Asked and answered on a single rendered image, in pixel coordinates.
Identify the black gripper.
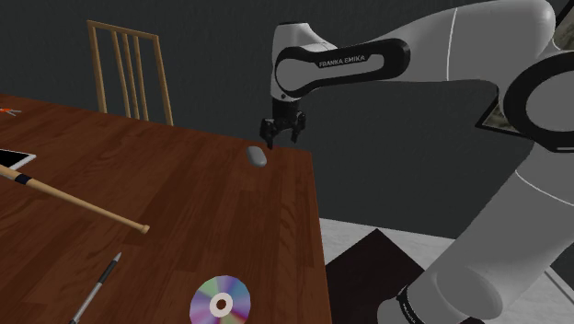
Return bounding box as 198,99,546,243
259,98,309,150

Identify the grey computer mouse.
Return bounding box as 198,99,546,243
246,145,269,169

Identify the brown wooden table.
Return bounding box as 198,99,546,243
0,93,333,324

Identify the light wooden chair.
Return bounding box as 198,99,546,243
86,19,175,127

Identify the dark robot stand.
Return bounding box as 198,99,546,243
324,227,426,324

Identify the iridescent compact disc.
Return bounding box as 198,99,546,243
189,274,253,324

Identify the wooden baseball bat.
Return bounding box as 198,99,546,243
0,163,151,236

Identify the grey and black pen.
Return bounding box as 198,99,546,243
68,251,123,324

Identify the white-framed black tablet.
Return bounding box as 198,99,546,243
0,148,38,171

